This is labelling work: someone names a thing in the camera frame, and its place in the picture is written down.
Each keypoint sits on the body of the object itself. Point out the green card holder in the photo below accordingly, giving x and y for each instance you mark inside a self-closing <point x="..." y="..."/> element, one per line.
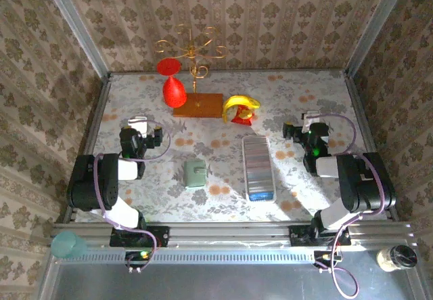
<point x="194" y="174"/>

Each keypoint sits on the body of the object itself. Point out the bright blue credit card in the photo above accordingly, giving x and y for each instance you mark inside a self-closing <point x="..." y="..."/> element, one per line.
<point x="260" y="196"/>

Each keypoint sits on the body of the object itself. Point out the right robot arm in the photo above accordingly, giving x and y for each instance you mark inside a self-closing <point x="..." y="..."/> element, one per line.
<point x="358" y="181"/>

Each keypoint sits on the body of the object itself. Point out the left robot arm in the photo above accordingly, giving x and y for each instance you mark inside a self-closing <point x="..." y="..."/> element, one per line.
<point x="88" y="185"/>

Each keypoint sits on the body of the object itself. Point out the floral table cover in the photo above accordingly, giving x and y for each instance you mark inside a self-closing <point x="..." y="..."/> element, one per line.
<point x="297" y="86"/>

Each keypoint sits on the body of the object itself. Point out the red wine glass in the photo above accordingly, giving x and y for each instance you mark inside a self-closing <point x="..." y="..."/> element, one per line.
<point x="174" y="93"/>

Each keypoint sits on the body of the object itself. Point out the red snack bag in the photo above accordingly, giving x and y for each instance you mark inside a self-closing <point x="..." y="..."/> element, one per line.
<point x="242" y="120"/>

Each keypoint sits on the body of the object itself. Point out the gold stand with wooden base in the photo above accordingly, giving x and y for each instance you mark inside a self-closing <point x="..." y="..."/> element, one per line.
<point x="203" y="105"/>

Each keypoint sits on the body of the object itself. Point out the yellow banana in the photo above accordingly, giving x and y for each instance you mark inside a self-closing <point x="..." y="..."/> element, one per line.
<point x="236" y="102"/>

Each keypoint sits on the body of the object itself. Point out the black controller board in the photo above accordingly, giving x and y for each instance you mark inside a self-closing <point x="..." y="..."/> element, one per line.
<point x="135" y="256"/>
<point x="324" y="256"/>

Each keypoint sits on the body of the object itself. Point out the teal plastic cup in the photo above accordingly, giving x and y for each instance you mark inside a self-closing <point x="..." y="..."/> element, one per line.
<point x="67" y="244"/>

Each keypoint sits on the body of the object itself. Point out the glass jar with black lid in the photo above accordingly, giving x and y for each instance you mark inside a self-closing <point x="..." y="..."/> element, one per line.
<point x="395" y="257"/>

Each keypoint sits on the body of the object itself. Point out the grey metal sheet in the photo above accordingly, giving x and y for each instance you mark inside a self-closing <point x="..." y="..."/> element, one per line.
<point x="220" y="283"/>

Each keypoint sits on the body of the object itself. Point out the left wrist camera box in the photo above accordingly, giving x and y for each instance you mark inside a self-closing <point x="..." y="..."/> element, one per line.
<point x="137" y="122"/>

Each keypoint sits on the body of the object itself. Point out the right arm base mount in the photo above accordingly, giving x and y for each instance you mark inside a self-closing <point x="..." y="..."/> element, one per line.
<point x="297" y="236"/>

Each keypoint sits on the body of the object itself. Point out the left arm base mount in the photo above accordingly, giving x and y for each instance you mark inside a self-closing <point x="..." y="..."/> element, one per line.
<point x="160" y="237"/>

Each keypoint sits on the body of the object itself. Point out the aluminium frame post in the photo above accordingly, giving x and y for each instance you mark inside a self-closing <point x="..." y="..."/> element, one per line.
<point x="376" y="25"/>
<point x="75" y="25"/>

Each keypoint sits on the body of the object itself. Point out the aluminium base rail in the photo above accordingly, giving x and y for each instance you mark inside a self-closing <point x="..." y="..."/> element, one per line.
<point x="230" y="234"/>

